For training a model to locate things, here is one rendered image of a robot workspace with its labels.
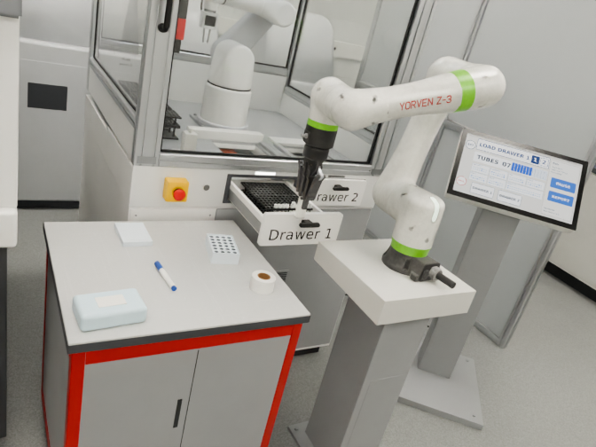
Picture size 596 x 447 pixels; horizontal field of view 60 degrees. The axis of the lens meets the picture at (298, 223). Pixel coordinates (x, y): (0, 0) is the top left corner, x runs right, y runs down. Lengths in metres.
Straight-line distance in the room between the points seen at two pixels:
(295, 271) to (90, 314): 1.11
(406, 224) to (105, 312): 0.89
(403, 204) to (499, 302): 1.71
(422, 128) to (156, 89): 0.83
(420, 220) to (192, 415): 0.86
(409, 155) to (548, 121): 1.46
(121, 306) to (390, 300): 0.71
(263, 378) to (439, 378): 1.32
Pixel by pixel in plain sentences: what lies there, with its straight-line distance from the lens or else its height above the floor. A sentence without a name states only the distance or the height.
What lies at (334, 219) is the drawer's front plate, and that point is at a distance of 1.70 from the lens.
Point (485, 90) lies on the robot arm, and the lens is 1.56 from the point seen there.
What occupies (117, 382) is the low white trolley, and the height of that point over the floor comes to 0.61.
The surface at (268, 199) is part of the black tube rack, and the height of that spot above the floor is 0.90.
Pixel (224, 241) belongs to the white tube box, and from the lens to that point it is 1.64.
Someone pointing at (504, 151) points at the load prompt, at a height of 1.16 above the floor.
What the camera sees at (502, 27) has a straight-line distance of 3.36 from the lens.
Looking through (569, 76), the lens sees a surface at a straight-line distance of 3.04.
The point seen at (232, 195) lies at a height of 0.86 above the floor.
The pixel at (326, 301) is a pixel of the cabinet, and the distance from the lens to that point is 2.37.
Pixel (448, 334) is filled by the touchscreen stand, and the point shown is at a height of 0.27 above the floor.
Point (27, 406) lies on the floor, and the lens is 2.20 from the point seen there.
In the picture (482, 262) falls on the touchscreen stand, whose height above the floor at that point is 0.67.
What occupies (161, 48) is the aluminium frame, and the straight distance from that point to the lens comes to 1.63.
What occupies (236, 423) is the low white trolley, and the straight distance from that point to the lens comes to 1.63.
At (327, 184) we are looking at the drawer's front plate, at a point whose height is 0.91.
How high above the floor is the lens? 1.54
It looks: 23 degrees down
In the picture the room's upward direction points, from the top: 14 degrees clockwise
